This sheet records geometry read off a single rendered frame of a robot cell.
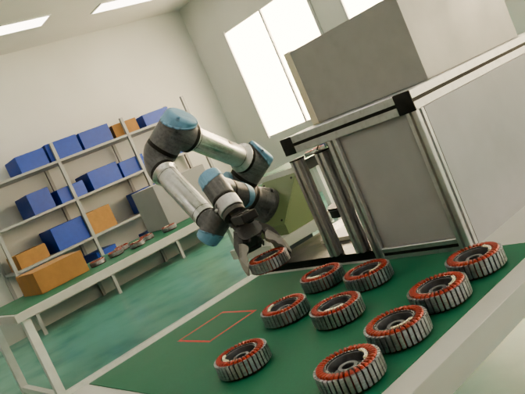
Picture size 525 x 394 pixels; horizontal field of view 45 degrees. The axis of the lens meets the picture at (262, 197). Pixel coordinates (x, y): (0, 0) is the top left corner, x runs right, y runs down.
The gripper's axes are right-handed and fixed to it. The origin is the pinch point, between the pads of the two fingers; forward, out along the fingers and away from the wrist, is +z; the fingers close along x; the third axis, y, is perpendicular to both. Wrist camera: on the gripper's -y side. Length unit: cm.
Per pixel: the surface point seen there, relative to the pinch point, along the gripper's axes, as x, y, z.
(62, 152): -1, 457, -464
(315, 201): -16.9, -9.8, -4.9
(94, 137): -46, 469, -475
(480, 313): -8, -54, 50
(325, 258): -14.8, 4.1, 5.1
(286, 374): 21, -39, 38
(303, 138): -17.8, -25.9, -13.8
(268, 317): 13.7, -20.0, 20.7
